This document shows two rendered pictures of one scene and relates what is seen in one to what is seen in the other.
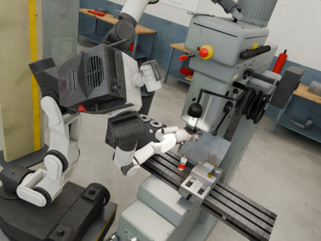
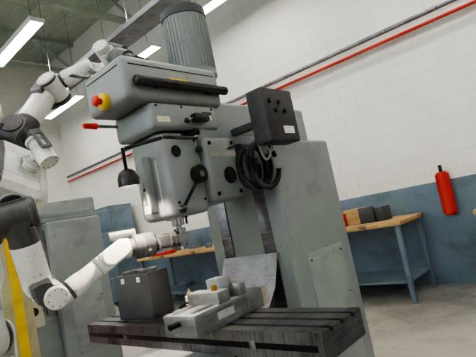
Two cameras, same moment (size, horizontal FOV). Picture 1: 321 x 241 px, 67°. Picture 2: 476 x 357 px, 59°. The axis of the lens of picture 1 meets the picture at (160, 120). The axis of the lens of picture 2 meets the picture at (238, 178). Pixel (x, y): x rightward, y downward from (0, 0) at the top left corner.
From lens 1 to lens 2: 1.13 m
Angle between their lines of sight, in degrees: 36
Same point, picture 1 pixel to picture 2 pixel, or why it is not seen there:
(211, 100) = (156, 165)
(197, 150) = not seen: hidden behind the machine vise
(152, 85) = (39, 156)
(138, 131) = (20, 207)
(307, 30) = (450, 126)
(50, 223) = not seen: outside the picture
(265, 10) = (194, 55)
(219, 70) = (139, 121)
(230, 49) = (117, 81)
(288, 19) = (414, 127)
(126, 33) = (12, 123)
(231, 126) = (263, 225)
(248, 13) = not seen: hidden behind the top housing
